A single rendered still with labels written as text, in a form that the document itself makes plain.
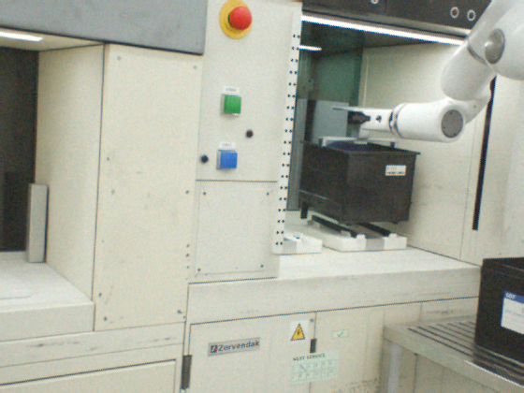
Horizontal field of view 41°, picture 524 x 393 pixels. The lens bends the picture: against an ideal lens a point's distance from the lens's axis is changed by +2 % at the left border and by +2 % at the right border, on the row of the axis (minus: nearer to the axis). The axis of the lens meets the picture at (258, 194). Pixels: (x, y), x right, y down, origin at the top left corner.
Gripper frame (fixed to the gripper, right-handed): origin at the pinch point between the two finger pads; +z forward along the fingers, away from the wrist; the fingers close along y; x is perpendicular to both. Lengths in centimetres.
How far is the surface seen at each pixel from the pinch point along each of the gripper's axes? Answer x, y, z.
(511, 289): -31, -1, -53
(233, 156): -9, -52, -32
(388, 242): -30.8, 5.5, -8.2
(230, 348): -46, -49, -31
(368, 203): -20.8, -2.2, -8.4
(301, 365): -51, -32, -30
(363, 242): -30.6, -2.7, -8.7
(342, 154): -9.1, -10.3, -6.9
